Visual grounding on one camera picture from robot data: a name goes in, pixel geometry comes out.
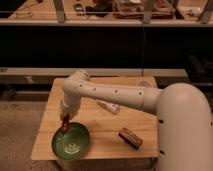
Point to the brown rectangular block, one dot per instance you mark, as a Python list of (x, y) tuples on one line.
[(131, 138)]

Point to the white tube bottle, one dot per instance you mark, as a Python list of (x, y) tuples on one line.
[(113, 108)]

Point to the wooden tray on shelf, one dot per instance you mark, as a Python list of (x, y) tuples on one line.
[(136, 8)]

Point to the green ceramic bowl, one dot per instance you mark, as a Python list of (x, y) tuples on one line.
[(73, 144)]

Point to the small dark device on shelf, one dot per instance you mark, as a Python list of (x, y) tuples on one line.
[(79, 9)]

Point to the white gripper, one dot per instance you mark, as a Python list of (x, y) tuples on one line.
[(69, 105)]

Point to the black box on right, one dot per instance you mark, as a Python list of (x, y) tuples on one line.
[(199, 69)]

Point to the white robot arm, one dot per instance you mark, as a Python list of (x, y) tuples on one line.
[(184, 117)]

